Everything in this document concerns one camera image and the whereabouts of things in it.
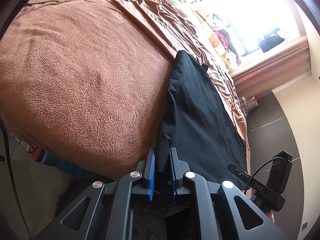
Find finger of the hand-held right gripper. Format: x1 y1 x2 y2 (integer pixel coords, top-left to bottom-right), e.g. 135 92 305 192
227 163 252 180

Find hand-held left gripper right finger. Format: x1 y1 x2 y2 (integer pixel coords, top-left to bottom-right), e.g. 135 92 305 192
169 147 292 240

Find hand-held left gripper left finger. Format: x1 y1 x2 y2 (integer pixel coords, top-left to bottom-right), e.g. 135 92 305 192
35 147 157 240

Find black pants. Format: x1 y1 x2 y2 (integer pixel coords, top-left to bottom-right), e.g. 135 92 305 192
155 50 247 205

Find white nightstand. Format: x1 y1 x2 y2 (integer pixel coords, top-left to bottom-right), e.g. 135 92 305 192
239 100 253 117

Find pink curtain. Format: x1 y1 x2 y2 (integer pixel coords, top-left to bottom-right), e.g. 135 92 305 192
230 34 312 98

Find brown blanket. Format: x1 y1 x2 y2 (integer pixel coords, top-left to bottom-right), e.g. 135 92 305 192
0 0 250 180

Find black hanging clothes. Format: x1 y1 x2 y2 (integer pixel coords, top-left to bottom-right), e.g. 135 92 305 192
259 27 285 53

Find red cloth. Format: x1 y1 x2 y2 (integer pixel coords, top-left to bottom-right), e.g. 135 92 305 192
212 29 229 48

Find black white plush toy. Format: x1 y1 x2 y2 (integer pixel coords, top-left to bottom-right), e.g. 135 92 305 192
209 12 225 29

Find black framed window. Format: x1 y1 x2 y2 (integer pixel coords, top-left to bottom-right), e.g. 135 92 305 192
195 0 300 55

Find white bed sheet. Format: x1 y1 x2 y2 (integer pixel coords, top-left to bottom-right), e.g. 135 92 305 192
150 0 213 50

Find right hand-held gripper cable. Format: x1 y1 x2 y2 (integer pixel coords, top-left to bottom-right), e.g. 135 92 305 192
244 159 278 195

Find hand-held gripper cable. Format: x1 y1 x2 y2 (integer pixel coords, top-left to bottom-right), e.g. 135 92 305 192
0 116 28 230
244 159 278 195

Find white bag with red handles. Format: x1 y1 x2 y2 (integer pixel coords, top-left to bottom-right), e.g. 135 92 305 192
246 94 260 110

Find black cables on bed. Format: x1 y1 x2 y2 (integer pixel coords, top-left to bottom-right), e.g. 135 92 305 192
210 57 235 80

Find left hand-held gripper cable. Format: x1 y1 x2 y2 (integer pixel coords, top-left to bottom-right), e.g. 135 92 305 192
0 116 28 230

